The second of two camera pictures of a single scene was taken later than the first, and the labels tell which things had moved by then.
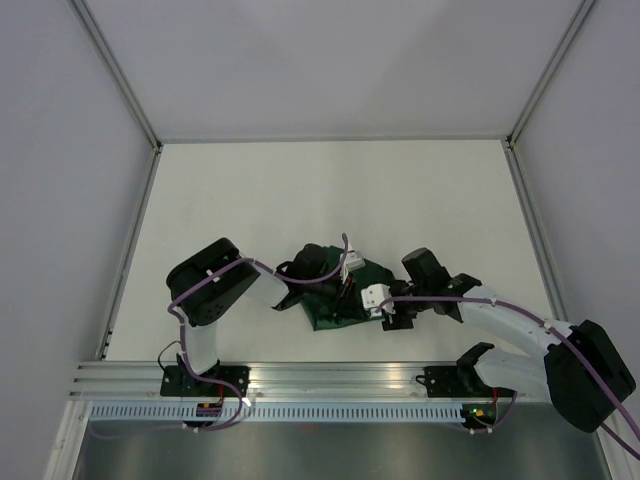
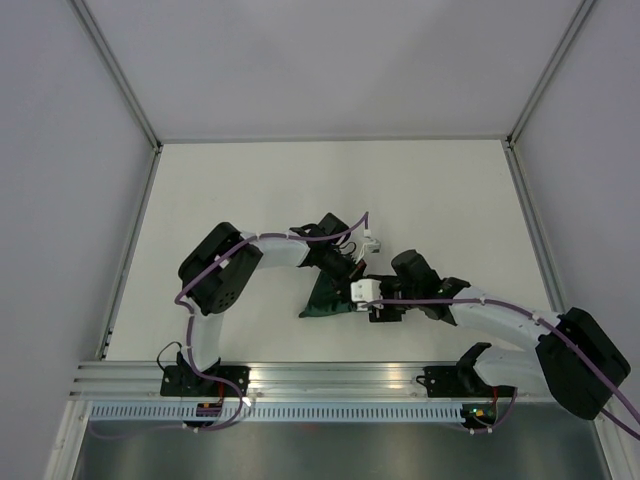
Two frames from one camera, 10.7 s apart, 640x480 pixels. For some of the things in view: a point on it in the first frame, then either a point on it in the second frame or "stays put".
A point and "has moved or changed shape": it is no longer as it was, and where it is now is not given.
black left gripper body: [339, 293] to [342, 270]
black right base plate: [459, 381] stays put
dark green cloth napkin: [340, 301] has moved or changed shape
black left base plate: [179, 381] stays put
